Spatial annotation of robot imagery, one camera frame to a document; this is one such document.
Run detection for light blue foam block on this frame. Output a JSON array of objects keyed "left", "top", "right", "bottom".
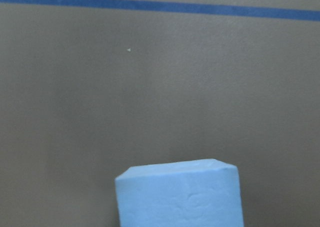
[{"left": 115, "top": 159, "right": 244, "bottom": 227}]

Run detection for blue tape grid lines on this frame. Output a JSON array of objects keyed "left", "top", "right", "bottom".
[{"left": 0, "top": 0, "right": 320, "bottom": 22}]

